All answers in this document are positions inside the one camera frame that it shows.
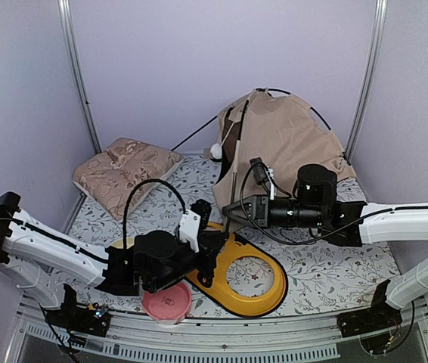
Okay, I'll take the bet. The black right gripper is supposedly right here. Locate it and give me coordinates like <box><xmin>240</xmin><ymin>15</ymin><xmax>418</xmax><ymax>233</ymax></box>
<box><xmin>224</xmin><ymin>191</ymin><xmax>326</xmax><ymax>227</ymax></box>

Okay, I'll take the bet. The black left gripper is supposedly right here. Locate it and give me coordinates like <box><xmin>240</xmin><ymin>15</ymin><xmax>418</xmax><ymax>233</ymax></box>
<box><xmin>147</xmin><ymin>235</ymin><xmax>229</xmax><ymax>296</ymax></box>

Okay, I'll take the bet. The black tent pole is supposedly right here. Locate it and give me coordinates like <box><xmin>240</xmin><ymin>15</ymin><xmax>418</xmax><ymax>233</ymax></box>
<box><xmin>170</xmin><ymin>86</ymin><xmax>353</xmax><ymax>166</ymax></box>
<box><xmin>230</xmin><ymin>100</ymin><xmax>250</xmax><ymax>204</ymax></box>

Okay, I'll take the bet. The beige fabric pet tent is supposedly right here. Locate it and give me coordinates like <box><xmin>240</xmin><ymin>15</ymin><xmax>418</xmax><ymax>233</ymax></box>
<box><xmin>212</xmin><ymin>88</ymin><xmax>356</xmax><ymax>209</ymax></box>

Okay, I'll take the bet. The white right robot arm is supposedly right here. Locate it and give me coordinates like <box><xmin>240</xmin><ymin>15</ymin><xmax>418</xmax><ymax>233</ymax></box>
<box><xmin>222</xmin><ymin>163</ymin><xmax>428</xmax><ymax>330</ymax></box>

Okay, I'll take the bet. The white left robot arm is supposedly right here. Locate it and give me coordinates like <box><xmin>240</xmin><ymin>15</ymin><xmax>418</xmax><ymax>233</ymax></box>
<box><xmin>0</xmin><ymin>192</ymin><xmax>228</xmax><ymax>328</ymax></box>

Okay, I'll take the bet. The pink pet bowl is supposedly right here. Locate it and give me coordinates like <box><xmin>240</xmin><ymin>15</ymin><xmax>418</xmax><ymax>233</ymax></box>
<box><xmin>141</xmin><ymin>282</ymin><xmax>192</xmax><ymax>325</ymax></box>

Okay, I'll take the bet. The cream pet bowl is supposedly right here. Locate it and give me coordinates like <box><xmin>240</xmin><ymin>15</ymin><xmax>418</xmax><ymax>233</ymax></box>
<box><xmin>110</xmin><ymin>237</ymin><xmax>135</xmax><ymax>250</ymax></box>

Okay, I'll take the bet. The yellow double bowl holder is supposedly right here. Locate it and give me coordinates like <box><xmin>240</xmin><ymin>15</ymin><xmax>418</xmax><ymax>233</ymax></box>
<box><xmin>186</xmin><ymin>233</ymin><xmax>288</xmax><ymax>318</ymax></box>

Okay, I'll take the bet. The white pompom toy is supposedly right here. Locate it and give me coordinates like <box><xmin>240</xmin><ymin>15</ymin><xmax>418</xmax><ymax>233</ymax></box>
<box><xmin>209</xmin><ymin>143</ymin><xmax>222</xmax><ymax>160</ymax></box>

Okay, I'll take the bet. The brown patterned pillow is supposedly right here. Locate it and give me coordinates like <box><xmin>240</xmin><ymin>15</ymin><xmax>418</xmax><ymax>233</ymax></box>
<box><xmin>73</xmin><ymin>138</ymin><xmax>185</xmax><ymax>221</ymax></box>

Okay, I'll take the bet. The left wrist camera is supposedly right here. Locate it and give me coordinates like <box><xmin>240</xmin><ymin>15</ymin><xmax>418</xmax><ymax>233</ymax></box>
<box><xmin>176</xmin><ymin>199</ymin><xmax>212</xmax><ymax>253</ymax></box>

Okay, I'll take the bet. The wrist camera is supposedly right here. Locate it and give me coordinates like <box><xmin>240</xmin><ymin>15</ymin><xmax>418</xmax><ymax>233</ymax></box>
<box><xmin>176</xmin><ymin>199</ymin><xmax>212</xmax><ymax>253</ymax></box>
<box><xmin>250</xmin><ymin>157</ymin><xmax>274</xmax><ymax>200</ymax></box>

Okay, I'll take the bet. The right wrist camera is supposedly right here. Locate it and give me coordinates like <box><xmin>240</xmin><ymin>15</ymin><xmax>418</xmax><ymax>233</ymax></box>
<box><xmin>250</xmin><ymin>157</ymin><xmax>274</xmax><ymax>200</ymax></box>

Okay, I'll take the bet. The front aluminium rail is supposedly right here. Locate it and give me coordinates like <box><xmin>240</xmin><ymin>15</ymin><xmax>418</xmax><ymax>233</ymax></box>
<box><xmin>4</xmin><ymin>294</ymin><xmax>428</xmax><ymax>363</ymax></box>

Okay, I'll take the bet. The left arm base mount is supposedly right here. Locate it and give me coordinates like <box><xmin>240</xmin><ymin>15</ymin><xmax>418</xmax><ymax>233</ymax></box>
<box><xmin>46</xmin><ymin>284</ymin><xmax>111</xmax><ymax>337</ymax></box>

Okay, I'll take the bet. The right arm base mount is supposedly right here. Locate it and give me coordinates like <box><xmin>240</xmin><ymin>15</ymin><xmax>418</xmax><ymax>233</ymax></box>
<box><xmin>337</xmin><ymin>280</ymin><xmax>402</xmax><ymax>355</ymax></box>

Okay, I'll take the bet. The right metal frame post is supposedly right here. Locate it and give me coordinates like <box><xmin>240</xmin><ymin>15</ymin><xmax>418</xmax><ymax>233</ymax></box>
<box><xmin>346</xmin><ymin>0</ymin><xmax>388</xmax><ymax>163</ymax></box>

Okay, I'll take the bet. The metal frame post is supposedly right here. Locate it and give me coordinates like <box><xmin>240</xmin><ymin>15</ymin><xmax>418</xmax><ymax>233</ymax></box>
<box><xmin>346</xmin><ymin>0</ymin><xmax>388</xmax><ymax>163</ymax></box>
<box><xmin>57</xmin><ymin>0</ymin><xmax>102</xmax><ymax>154</ymax></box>

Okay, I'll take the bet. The left metal frame post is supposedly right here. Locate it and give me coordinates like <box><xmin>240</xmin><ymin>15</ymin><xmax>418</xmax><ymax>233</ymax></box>
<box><xmin>57</xmin><ymin>0</ymin><xmax>102</xmax><ymax>154</ymax></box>

